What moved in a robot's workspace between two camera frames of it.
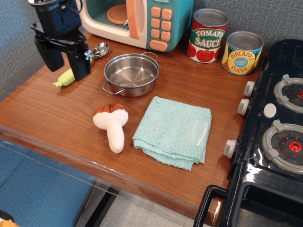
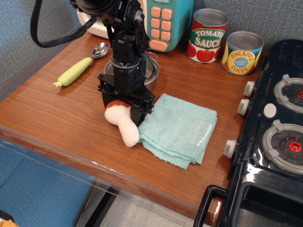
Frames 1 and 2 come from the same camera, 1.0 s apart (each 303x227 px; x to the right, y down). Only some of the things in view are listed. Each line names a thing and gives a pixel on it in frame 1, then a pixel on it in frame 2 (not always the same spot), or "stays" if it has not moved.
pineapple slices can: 242,52 stays
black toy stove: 264,187 stays
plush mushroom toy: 112,117 to 117,112
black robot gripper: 61,30 to 127,83
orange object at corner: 8,223 stays
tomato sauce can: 209,29 stays
